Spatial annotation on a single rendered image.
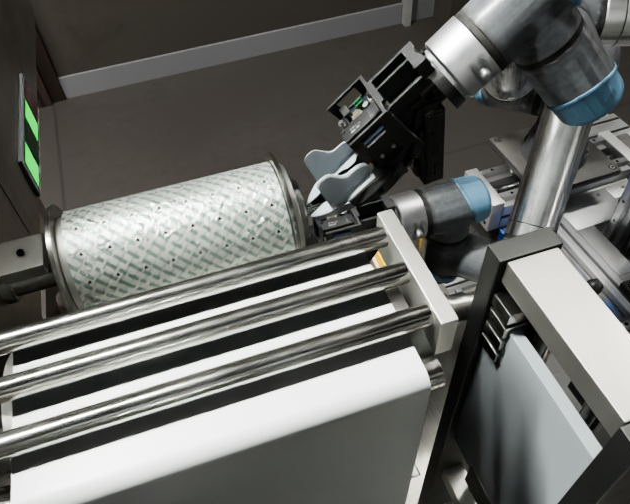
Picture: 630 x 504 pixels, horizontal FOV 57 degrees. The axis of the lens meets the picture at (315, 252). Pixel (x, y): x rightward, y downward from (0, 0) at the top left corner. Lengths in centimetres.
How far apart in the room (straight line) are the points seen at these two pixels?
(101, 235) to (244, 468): 35
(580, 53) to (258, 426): 49
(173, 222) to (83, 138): 253
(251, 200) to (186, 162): 218
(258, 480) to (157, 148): 263
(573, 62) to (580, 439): 38
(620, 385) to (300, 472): 20
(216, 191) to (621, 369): 44
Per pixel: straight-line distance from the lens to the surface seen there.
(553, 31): 64
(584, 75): 67
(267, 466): 37
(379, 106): 60
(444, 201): 88
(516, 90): 136
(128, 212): 66
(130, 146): 301
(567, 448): 44
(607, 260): 146
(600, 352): 39
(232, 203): 64
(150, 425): 36
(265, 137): 289
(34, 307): 82
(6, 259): 70
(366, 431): 38
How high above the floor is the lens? 175
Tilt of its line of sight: 49 degrees down
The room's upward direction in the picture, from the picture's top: 4 degrees counter-clockwise
